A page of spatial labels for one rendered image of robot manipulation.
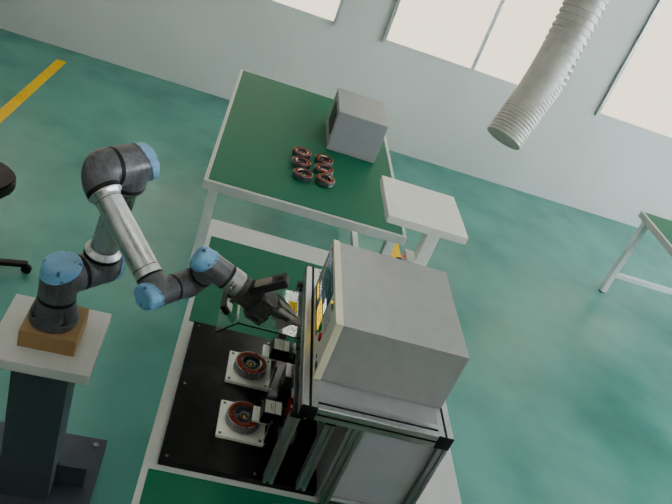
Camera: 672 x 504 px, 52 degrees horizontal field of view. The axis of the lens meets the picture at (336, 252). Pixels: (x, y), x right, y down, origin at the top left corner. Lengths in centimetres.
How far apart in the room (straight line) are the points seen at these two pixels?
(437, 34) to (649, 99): 217
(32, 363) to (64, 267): 32
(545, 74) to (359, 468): 172
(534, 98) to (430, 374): 138
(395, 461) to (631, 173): 591
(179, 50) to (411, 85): 216
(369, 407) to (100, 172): 97
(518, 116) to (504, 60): 385
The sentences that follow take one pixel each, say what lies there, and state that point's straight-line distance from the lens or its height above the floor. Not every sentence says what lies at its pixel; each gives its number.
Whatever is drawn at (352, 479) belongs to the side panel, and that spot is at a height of 86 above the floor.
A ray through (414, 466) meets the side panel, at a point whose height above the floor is 97.
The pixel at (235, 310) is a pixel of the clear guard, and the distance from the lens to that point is 218.
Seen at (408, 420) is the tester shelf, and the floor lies 111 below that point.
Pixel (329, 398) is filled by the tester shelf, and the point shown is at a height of 111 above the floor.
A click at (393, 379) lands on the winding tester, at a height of 118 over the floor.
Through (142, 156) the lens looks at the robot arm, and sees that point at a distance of 205.
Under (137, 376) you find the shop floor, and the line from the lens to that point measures 340.
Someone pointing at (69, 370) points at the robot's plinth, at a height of 75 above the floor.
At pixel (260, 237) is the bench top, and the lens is 317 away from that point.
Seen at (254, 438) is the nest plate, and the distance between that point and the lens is 219.
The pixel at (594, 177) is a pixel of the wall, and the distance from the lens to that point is 748.
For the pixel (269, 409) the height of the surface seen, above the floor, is 87.
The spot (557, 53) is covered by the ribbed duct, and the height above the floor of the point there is 194.
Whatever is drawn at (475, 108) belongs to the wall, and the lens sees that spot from 683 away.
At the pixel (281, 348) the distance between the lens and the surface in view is 231.
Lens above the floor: 237
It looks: 30 degrees down
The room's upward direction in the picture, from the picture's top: 22 degrees clockwise
